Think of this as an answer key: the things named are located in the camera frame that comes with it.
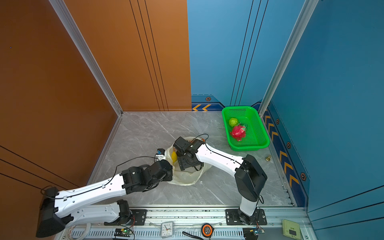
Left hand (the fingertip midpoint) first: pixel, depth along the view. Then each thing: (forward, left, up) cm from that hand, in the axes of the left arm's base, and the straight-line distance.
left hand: (174, 168), depth 75 cm
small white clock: (-24, +2, -12) cm, 27 cm away
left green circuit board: (-25, +24, -15) cm, 38 cm away
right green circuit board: (-25, -37, -14) cm, 47 cm away
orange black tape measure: (-25, -16, -10) cm, 31 cm away
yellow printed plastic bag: (+13, -10, +9) cm, 18 cm away
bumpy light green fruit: (+38, -37, -7) cm, 54 cm away
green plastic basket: (+30, -53, -13) cm, 62 cm away
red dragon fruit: (+28, -39, -4) cm, 48 cm away
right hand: (+5, -6, -5) cm, 9 cm away
